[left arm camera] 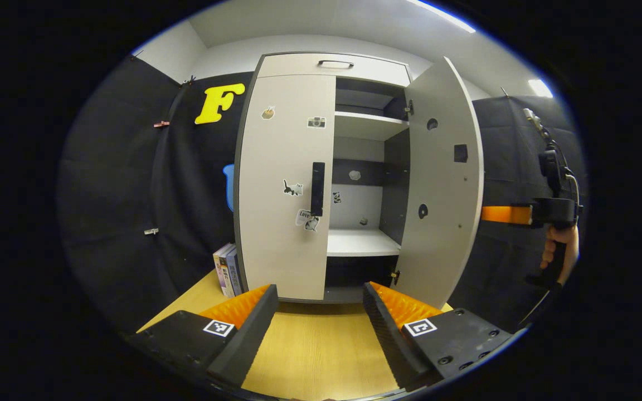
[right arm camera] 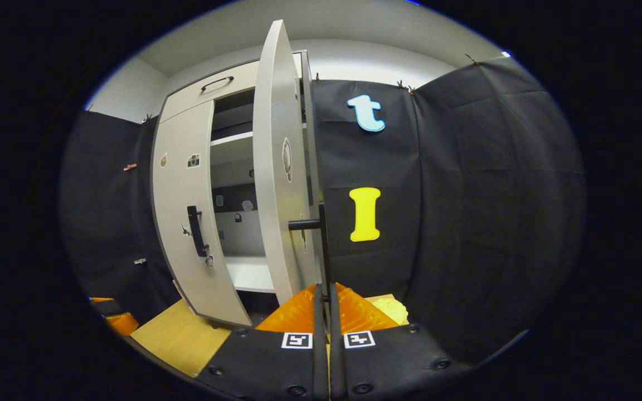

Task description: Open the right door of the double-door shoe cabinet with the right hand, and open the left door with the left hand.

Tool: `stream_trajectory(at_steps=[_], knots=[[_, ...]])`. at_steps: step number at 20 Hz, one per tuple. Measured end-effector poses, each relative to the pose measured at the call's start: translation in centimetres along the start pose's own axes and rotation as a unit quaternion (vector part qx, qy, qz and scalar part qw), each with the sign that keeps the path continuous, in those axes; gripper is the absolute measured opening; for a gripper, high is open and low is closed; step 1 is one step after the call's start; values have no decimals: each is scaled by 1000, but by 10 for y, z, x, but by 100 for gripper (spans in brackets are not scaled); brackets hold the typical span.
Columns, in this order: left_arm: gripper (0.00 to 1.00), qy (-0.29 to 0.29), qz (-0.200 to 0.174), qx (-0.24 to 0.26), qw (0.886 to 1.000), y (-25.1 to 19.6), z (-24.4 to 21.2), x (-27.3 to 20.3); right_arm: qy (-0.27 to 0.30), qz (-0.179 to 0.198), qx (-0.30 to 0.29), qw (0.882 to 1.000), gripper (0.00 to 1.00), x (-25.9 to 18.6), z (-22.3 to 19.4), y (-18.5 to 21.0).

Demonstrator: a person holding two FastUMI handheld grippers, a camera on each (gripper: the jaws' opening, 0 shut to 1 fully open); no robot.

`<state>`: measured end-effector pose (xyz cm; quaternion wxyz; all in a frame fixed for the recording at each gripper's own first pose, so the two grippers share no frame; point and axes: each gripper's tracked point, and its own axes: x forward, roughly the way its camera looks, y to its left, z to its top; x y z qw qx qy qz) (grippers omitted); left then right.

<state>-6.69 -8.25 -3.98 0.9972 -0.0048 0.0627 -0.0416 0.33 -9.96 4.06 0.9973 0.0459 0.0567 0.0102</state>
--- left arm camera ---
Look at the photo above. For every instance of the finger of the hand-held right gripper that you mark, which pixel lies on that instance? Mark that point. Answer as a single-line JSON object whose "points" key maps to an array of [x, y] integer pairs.
{"points": [[505, 214]]}

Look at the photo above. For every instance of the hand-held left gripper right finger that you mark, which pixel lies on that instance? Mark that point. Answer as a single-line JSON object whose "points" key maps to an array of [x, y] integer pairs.
{"points": [[385, 334]]}

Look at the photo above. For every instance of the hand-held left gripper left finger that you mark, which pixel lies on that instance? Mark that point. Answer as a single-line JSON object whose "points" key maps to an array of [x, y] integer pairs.
{"points": [[254, 334]]}

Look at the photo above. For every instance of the grey cabinet door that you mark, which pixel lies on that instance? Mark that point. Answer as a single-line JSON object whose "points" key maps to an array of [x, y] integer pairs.
{"points": [[276, 234], [443, 250]]}

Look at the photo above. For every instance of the grey double-door shoe cabinet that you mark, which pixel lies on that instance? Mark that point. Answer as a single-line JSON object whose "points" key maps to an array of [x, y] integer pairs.
{"points": [[354, 206]]}

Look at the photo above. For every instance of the white cabinet shelf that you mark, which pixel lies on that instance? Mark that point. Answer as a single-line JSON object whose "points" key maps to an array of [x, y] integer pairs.
{"points": [[365, 127], [360, 242]]}

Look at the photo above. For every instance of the grey cabinet drawer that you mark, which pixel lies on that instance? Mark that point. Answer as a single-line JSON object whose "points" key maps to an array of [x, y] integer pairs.
{"points": [[377, 69]]}

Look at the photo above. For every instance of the grey book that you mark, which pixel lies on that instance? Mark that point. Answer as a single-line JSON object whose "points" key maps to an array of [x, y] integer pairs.
{"points": [[236, 275]]}

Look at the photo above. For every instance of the white book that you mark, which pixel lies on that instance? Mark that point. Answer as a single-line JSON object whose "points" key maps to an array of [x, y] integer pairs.
{"points": [[219, 273]]}

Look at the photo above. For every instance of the small ceiling light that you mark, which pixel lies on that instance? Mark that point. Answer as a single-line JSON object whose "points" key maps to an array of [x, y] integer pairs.
{"points": [[540, 89]]}

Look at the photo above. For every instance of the black backdrop cloth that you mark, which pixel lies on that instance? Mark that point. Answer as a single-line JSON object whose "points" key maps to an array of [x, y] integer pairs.
{"points": [[120, 195]]}

